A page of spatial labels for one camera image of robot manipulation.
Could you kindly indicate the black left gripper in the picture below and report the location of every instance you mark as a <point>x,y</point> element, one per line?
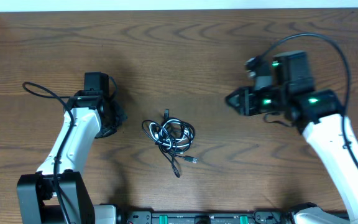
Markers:
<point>121,116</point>

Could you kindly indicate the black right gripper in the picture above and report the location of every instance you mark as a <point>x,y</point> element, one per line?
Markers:
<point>242,95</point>

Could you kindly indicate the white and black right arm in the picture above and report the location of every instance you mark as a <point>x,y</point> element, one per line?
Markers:
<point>321,119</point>

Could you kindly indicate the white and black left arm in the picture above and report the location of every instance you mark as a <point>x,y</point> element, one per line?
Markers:
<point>56,192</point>

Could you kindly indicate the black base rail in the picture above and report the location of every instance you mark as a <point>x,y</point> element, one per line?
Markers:
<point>307,213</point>

